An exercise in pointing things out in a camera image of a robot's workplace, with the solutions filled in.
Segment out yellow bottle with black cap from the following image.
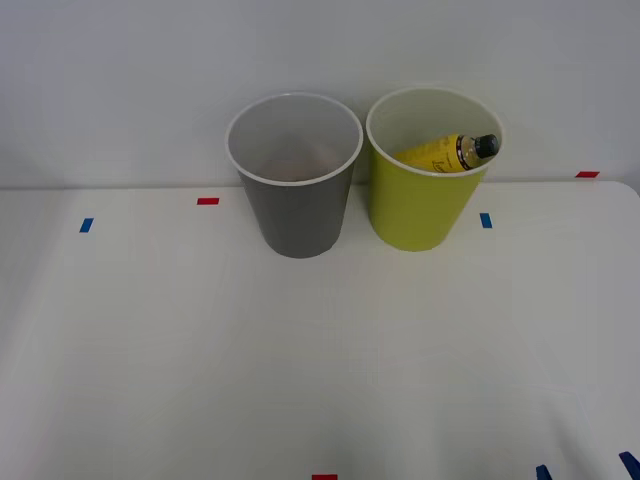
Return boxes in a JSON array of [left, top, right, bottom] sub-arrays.
[[394, 132, 501, 176]]

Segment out yellow-green plastic waste bin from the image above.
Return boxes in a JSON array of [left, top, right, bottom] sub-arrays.
[[365, 87, 504, 253]]

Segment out grey plastic waste bin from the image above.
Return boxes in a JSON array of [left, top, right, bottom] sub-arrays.
[[224, 91, 364, 260]]

